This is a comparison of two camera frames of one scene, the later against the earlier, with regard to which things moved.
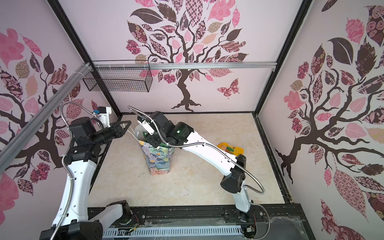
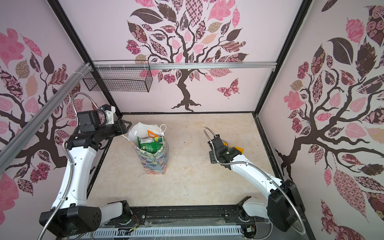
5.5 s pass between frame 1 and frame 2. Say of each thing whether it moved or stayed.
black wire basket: stayed
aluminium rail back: stayed
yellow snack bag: stayed
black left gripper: stayed
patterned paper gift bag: moved
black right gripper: moved
